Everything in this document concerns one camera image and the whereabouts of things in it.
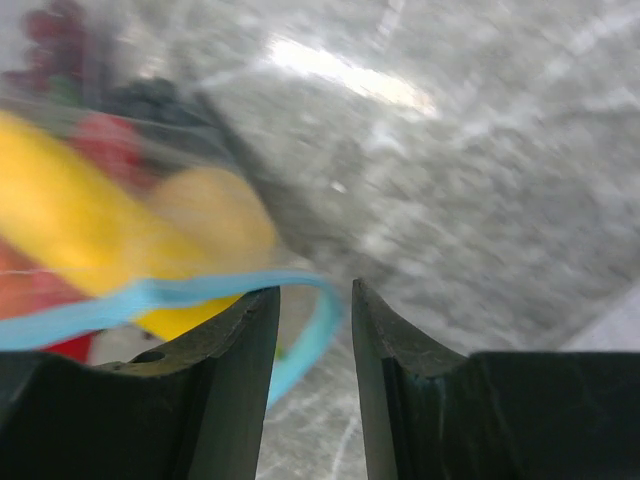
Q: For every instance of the red chili pepper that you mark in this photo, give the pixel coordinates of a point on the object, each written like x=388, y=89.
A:
x=111, y=144

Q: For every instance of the yellow banana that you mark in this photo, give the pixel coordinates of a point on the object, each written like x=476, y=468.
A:
x=67, y=216

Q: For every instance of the yellow lemon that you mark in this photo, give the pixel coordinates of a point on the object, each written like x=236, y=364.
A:
x=221, y=211

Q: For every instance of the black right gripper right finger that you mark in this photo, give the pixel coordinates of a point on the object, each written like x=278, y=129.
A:
x=430, y=413

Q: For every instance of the clear zip top bag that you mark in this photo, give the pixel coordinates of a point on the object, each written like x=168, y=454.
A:
x=139, y=66

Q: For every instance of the red grape bunch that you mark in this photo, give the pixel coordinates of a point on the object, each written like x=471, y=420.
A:
x=56, y=53

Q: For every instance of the white plastic basket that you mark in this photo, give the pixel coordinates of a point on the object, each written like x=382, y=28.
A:
x=616, y=330

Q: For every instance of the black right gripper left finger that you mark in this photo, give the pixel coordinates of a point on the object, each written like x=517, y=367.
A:
x=192, y=408

